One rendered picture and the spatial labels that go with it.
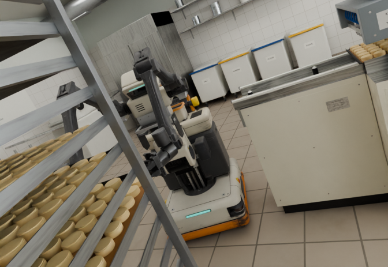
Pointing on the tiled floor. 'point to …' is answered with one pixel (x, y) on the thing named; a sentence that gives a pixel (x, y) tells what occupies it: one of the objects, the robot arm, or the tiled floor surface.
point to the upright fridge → (172, 52)
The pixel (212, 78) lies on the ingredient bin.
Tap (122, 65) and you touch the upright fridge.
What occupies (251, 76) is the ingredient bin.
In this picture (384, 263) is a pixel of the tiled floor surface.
